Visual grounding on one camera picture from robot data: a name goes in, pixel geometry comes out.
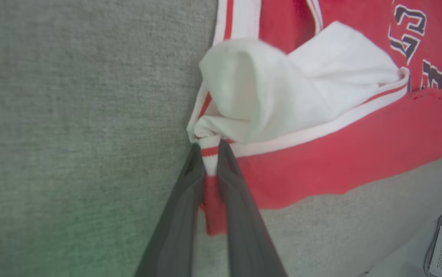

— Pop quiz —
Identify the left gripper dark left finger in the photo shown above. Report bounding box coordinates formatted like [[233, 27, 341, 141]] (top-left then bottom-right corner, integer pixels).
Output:
[[134, 144, 206, 277]]

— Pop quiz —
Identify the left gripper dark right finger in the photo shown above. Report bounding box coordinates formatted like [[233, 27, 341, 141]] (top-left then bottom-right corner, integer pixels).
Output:
[[217, 139, 287, 277]]

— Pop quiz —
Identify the red and white jersey garment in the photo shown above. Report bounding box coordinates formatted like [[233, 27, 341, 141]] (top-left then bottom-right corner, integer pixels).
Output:
[[186, 0, 442, 236]]

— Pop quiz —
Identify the grey fabric sofa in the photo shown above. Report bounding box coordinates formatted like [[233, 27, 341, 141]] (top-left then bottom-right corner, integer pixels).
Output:
[[0, 0, 442, 277]]

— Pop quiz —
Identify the thin grey floor cable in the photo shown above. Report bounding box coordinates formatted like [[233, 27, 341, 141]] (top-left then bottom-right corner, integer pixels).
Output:
[[423, 214, 442, 274]]

